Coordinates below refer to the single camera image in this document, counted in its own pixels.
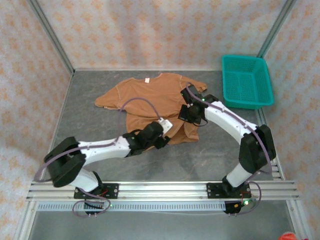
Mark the red object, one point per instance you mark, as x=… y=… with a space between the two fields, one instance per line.
x=287 y=236

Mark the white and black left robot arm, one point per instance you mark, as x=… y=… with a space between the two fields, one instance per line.
x=105 y=152

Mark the aluminium frame post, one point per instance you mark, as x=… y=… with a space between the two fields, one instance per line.
x=278 y=25
x=50 y=32

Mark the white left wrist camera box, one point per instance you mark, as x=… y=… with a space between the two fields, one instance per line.
x=166 y=124

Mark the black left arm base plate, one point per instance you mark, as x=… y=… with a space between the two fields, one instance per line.
x=111 y=191

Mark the aluminium table edge rail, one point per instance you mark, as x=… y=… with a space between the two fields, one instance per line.
x=125 y=69
x=68 y=87
x=260 y=115

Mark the brown t-shirt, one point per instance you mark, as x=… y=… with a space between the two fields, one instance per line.
x=150 y=92

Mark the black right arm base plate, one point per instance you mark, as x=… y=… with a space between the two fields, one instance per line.
x=212 y=191

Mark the aluminium mounting rail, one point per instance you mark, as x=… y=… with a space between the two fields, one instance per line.
x=162 y=191

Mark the teal plastic mesh basket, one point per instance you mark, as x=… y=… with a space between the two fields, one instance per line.
x=245 y=82

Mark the black controller board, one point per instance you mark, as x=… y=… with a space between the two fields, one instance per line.
x=235 y=207

